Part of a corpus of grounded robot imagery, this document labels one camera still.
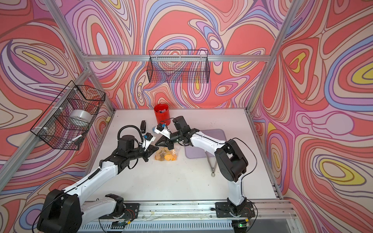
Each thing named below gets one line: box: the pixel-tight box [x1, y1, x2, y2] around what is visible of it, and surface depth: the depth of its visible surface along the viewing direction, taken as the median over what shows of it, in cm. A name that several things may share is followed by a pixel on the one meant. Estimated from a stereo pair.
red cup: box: [153, 103, 171, 126], surface depth 107 cm
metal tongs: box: [204, 150, 218, 178], surface depth 90 cm
